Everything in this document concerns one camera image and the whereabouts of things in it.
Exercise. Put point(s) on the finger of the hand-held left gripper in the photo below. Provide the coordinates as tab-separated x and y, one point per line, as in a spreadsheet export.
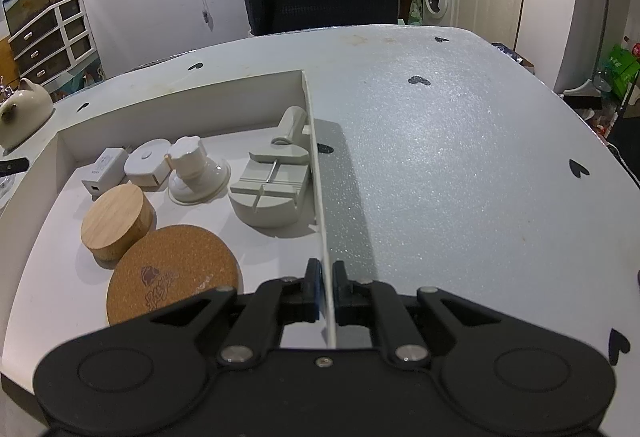
12	166

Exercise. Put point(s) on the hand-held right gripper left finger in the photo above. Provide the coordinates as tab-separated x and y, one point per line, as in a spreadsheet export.
314	289

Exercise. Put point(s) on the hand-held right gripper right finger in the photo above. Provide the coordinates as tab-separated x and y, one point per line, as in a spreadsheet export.
336	302

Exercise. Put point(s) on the white charger adapter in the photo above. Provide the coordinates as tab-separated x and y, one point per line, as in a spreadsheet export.
105	167

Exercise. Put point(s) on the round wooden box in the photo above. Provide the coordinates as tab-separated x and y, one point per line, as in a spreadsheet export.
115	217

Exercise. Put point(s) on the white round-cornered case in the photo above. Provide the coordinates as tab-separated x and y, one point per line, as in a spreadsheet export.
145	162

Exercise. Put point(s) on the white shallow box tray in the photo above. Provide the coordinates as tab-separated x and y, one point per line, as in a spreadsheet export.
200	217

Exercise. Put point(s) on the round cork coaster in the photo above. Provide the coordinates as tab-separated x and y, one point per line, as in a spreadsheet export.
175	262

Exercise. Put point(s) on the white suction cup knob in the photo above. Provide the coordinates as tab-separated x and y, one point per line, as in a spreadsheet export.
190	157

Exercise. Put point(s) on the grey watch band link tool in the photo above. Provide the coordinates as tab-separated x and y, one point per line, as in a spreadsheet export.
265	207

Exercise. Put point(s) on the cream cat-shaped teapot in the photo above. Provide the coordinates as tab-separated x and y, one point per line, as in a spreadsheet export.
25	112

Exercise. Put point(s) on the white drawer cabinet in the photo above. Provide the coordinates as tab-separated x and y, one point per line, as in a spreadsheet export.
50	42

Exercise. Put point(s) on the dark blue padded chair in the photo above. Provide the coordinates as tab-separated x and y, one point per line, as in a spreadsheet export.
325	2

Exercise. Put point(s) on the green plastic bag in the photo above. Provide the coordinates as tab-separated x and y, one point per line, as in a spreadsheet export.
415	9

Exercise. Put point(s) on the white kitchen cabinet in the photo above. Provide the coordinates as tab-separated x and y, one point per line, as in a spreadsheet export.
487	2

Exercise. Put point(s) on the green carton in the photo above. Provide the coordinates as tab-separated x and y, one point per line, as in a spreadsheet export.
620	69

